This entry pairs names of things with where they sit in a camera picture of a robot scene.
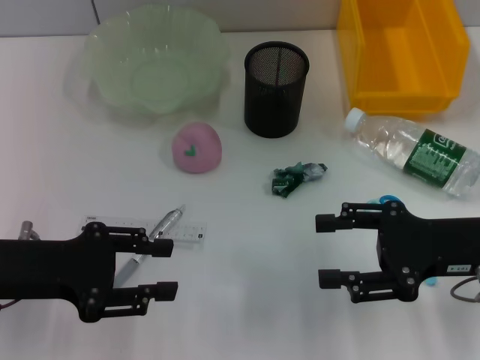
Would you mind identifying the light blue scissors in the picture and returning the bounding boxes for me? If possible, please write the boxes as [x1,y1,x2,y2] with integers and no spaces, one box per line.
[367,193,440,288]

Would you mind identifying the clear plastic ruler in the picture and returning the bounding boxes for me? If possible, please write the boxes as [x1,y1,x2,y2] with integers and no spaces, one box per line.
[78,214,208,247]

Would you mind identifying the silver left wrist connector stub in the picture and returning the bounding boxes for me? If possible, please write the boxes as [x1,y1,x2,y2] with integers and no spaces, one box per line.
[19,220,41,241]

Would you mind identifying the yellow plastic bin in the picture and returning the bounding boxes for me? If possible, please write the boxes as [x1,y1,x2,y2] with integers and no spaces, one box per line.
[336,0,472,122]

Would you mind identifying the green plastic wrapper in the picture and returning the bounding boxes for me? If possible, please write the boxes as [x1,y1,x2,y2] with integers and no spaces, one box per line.
[269,161,329,199]

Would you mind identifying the clear green-label water bottle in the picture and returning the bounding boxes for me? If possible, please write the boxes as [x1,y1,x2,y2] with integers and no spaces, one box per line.
[343,107,480,202]

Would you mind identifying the black mesh pen holder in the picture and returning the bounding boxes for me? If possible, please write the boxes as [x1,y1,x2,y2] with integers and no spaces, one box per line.
[243,41,311,139]

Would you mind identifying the translucent green fruit bowl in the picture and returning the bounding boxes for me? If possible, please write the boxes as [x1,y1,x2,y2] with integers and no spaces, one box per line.
[82,4,230,116]

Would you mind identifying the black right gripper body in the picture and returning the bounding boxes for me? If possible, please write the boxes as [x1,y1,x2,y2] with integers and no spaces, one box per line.
[376,200,480,303]

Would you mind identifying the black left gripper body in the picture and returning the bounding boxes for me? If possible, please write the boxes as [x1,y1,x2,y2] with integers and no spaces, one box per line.
[0,220,118,323]

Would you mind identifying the silver ballpoint pen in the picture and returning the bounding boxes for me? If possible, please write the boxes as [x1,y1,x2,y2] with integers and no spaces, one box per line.
[112,204,188,290]

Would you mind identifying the pink toy peach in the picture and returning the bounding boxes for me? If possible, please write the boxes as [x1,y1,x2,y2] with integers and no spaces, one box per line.
[171,121,223,174]

